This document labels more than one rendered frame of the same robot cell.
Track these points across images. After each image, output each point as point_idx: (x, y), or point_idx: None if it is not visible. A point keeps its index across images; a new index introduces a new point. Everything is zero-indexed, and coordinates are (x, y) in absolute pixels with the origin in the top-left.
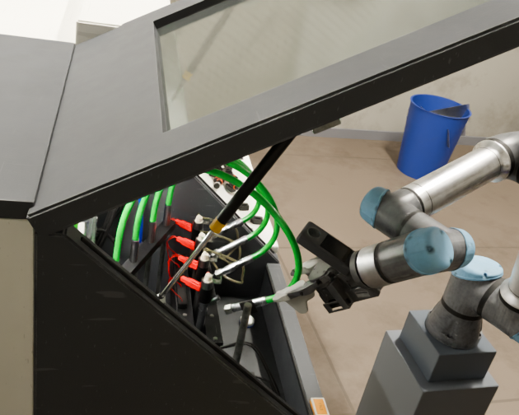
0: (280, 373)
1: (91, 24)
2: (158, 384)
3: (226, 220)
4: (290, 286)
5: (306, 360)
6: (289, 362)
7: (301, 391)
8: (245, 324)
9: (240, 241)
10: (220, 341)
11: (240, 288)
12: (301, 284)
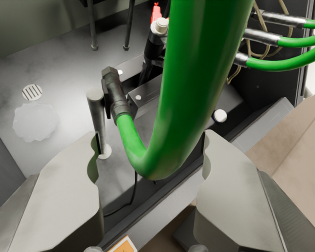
0: (183, 171)
1: None
2: None
3: None
4: (80, 168)
5: (185, 198)
6: (181, 179)
7: (139, 215)
8: (90, 113)
9: (267, 37)
10: (138, 104)
11: (248, 93)
12: (35, 236)
